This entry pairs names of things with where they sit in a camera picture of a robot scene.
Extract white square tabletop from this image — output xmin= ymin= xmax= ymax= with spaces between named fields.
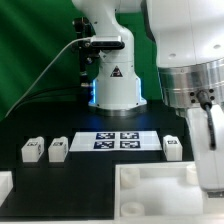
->
xmin=114 ymin=162 xmax=224 ymax=224

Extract grey cable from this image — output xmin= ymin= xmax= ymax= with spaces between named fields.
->
xmin=4 ymin=37 xmax=93 ymax=118

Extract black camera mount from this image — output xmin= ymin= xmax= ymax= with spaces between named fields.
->
xmin=72 ymin=17 xmax=99 ymax=87

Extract white obstacle block left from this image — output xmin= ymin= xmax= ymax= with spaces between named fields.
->
xmin=0 ymin=171 xmax=13 ymax=207

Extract white marker sheet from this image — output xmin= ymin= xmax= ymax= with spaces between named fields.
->
xmin=70 ymin=131 xmax=161 ymax=152

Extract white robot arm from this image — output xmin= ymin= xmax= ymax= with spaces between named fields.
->
xmin=72 ymin=0 xmax=224 ymax=192

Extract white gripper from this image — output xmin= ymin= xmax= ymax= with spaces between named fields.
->
xmin=186 ymin=105 xmax=224 ymax=192

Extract black cables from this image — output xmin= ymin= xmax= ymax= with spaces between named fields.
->
xmin=6 ymin=85 xmax=84 ymax=116

